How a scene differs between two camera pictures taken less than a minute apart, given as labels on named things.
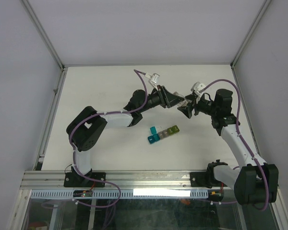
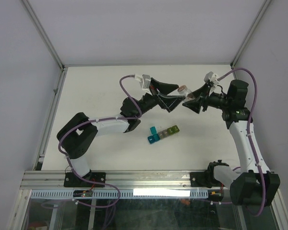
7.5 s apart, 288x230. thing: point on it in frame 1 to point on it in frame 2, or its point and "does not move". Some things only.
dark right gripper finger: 186,110 to 194,105
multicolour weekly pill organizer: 156,136 does not move
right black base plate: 205,179 does not move
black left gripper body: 157,99 does not move
